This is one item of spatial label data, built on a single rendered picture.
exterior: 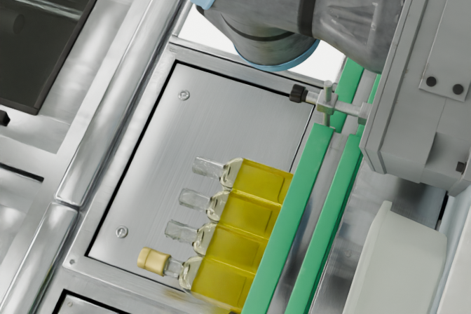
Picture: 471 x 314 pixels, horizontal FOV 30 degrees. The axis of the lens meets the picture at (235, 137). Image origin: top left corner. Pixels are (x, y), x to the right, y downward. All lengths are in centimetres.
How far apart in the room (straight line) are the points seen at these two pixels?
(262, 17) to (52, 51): 93
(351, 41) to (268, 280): 45
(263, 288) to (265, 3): 46
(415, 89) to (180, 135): 84
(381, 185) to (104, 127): 60
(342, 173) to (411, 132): 47
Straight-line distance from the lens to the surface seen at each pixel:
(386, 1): 83
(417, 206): 124
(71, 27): 180
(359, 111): 128
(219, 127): 159
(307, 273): 121
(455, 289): 78
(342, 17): 86
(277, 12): 89
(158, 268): 136
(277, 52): 102
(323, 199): 125
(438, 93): 81
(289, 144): 157
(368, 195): 123
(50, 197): 162
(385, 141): 80
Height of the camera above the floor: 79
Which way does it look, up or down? 12 degrees up
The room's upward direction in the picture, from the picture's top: 72 degrees counter-clockwise
